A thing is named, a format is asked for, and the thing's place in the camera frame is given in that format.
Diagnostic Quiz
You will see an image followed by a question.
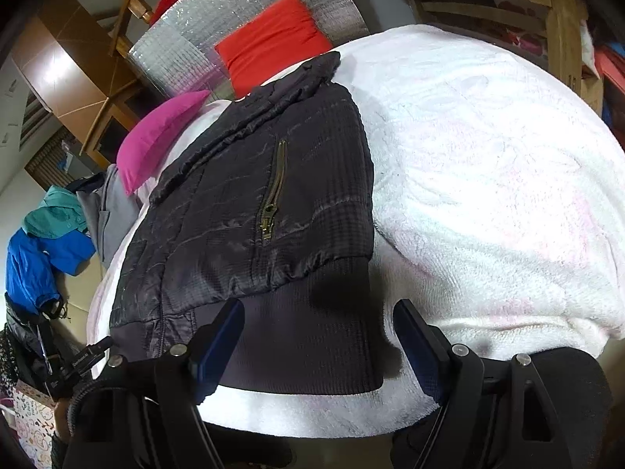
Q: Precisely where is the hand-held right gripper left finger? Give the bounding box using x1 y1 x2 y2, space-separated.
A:
63 298 245 469

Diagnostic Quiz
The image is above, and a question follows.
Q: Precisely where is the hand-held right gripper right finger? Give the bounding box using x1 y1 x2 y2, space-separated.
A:
393 299 572 469

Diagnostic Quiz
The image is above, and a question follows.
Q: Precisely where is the black quilted jacket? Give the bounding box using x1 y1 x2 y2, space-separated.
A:
108 50 391 394

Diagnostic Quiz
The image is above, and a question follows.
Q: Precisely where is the heart printed bag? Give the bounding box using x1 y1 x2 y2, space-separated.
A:
12 383 66 469

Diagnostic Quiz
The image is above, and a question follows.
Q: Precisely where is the blue garment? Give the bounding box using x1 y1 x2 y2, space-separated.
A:
5 227 96 318

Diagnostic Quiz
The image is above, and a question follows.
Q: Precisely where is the teal garment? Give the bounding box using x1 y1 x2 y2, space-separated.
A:
22 184 91 238

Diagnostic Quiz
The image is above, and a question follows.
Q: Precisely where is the grey coat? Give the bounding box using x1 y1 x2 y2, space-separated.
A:
75 163 142 269

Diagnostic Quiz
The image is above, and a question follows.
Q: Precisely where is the white fleece blanket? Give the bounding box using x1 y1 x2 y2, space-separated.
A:
88 22 625 440

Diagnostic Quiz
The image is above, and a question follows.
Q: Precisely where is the pink pillow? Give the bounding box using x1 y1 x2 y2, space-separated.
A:
116 89 211 196

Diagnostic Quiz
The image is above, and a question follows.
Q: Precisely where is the wooden cabinet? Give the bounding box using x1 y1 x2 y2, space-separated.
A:
10 0 152 167

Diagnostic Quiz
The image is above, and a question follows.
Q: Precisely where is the red pillow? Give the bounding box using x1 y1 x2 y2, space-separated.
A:
215 0 334 98

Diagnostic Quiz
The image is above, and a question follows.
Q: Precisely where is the silver foil insulation mat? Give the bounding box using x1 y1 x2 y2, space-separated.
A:
127 0 369 103

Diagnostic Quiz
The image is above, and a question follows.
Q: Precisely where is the wooden stair railing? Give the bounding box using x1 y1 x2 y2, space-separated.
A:
112 0 169 59

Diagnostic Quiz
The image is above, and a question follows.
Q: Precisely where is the wooden table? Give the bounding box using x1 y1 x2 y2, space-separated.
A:
352 0 606 113

